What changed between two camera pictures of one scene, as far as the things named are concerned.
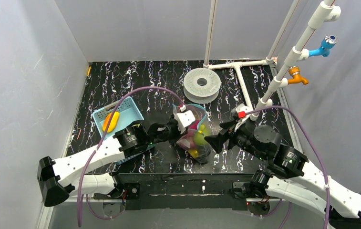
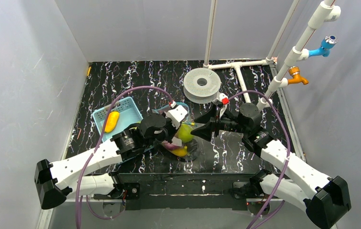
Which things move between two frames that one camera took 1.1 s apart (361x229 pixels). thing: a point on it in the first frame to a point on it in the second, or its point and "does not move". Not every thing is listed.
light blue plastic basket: (127, 113) does not move
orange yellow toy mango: (113, 123) does not move
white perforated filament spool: (201, 85) does not move
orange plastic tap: (294, 71) does not move
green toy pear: (199, 136) to (184, 133)
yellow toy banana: (194, 153) to (180, 152)
